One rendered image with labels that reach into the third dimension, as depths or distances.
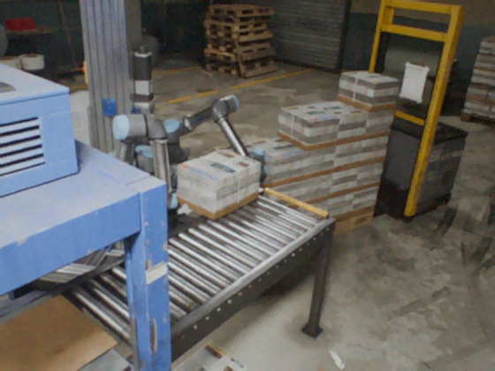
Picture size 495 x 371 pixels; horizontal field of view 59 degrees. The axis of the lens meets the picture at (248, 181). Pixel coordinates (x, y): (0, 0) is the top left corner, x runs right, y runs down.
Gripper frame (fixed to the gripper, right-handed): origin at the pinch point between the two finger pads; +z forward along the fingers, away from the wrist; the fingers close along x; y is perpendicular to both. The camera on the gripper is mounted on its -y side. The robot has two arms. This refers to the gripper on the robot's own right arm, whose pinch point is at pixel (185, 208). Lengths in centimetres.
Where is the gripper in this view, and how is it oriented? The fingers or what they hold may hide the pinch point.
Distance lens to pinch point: 246.8
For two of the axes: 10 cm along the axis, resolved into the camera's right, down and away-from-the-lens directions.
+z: 6.4, -3.0, 7.1
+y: 0.1, -9.2, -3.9
